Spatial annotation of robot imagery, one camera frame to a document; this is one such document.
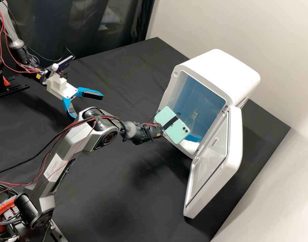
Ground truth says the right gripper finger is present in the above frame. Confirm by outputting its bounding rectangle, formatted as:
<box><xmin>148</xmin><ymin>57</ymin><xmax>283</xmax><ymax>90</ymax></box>
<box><xmin>185</xmin><ymin>134</ymin><xmax>203</xmax><ymax>143</ymax></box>

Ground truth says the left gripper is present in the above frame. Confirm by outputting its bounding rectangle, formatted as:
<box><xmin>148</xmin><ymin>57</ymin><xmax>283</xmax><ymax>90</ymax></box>
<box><xmin>46</xmin><ymin>76</ymin><xmax>104</xmax><ymax>119</ymax></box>

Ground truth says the clear flask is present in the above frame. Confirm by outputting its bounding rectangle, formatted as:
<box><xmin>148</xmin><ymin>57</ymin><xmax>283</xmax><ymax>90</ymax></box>
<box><xmin>188</xmin><ymin>108</ymin><xmax>201</xmax><ymax>122</ymax></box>

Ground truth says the incubator door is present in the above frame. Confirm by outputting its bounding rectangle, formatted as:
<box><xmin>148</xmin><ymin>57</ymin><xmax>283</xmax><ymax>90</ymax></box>
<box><xmin>183</xmin><ymin>105</ymin><xmax>243</xmax><ymax>219</ymax></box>

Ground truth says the white incubator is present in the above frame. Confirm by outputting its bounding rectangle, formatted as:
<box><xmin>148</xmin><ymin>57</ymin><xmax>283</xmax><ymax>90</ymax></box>
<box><xmin>160</xmin><ymin>49</ymin><xmax>261</xmax><ymax>160</ymax></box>

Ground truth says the right wrist camera phone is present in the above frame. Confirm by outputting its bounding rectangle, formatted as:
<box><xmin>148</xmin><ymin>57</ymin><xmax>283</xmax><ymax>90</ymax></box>
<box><xmin>153</xmin><ymin>106</ymin><xmax>192</xmax><ymax>146</ymax></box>

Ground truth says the wrist camera phone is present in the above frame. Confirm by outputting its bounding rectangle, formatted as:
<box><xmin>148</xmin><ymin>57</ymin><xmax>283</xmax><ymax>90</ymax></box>
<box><xmin>153</xmin><ymin>106</ymin><xmax>192</xmax><ymax>146</ymax></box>
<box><xmin>49</xmin><ymin>54</ymin><xmax>75</xmax><ymax>77</ymax></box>

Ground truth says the left wrist camera phone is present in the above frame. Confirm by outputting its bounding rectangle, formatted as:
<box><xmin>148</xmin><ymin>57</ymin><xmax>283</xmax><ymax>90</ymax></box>
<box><xmin>49</xmin><ymin>54</ymin><xmax>75</xmax><ymax>77</ymax></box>

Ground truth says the black cable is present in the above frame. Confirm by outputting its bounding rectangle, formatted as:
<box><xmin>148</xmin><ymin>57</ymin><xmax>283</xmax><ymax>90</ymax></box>
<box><xmin>24</xmin><ymin>45</ymin><xmax>67</xmax><ymax>62</ymax></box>
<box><xmin>0</xmin><ymin>110</ymin><xmax>160</xmax><ymax>175</ymax></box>

